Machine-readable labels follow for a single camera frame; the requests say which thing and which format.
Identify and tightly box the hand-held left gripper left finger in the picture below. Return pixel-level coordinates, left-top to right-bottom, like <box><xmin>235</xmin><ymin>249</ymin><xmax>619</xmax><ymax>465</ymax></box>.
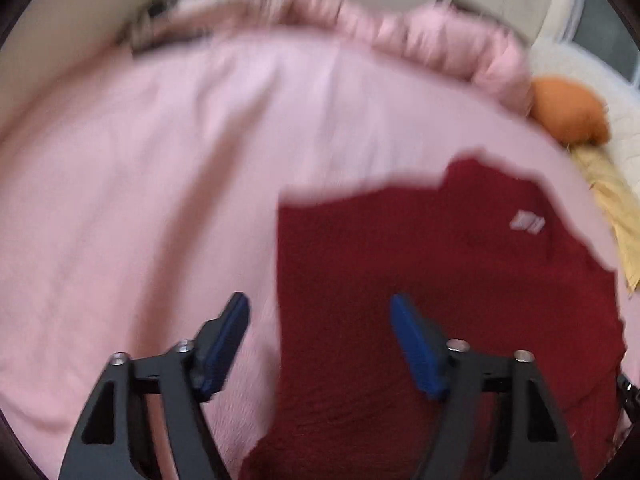
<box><xmin>59</xmin><ymin>291</ymin><xmax>251</xmax><ymax>480</ymax></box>

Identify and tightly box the yellow cloth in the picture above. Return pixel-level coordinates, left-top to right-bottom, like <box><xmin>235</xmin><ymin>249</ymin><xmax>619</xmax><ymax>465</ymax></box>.
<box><xmin>567</xmin><ymin>142</ymin><xmax>640</xmax><ymax>293</ymax></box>

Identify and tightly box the pink bed sheet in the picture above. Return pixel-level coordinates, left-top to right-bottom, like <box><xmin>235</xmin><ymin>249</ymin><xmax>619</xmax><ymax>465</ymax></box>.
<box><xmin>0</xmin><ymin>25</ymin><xmax>623</xmax><ymax>480</ymax></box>

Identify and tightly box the orange pillow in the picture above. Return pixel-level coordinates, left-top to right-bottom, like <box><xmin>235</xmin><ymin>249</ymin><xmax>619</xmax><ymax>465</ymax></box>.
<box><xmin>530</xmin><ymin>76</ymin><xmax>612</xmax><ymax>145</ymax></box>

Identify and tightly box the red knit cardigan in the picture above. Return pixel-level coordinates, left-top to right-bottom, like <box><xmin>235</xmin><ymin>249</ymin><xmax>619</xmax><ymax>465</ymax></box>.
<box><xmin>239</xmin><ymin>157</ymin><xmax>630</xmax><ymax>480</ymax></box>

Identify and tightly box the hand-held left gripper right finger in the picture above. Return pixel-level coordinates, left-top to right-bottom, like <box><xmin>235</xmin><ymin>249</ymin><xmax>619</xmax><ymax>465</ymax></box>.
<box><xmin>390</xmin><ymin>294</ymin><xmax>583</xmax><ymax>480</ymax></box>

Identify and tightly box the pink duvet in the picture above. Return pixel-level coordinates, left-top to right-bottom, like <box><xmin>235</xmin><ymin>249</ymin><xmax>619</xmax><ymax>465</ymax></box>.
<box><xmin>135</xmin><ymin>0</ymin><xmax>533</xmax><ymax>111</ymax></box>

